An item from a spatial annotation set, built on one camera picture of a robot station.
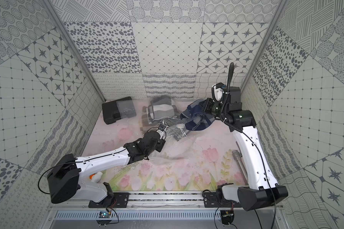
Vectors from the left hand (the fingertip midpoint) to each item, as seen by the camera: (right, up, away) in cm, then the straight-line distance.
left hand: (166, 138), depth 81 cm
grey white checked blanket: (-7, +20, +30) cm, 37 cm away
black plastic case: (-42, +17, +26) cm, 52 cm away
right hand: (+18, +19, -11) cm, 28 cm away
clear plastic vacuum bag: (+8, -4, +15) cm, 18 cm away
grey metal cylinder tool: (+44, -12, +7) cm, 47 cm away
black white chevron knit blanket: (+6, +5, +12) cm, 15 cm away
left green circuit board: (-31, -37, -9) cm, 49 cm away
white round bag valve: (+9, +6, +14) cm, 17 cm away
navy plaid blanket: (+15, +13, -12) cm, 23 cm away
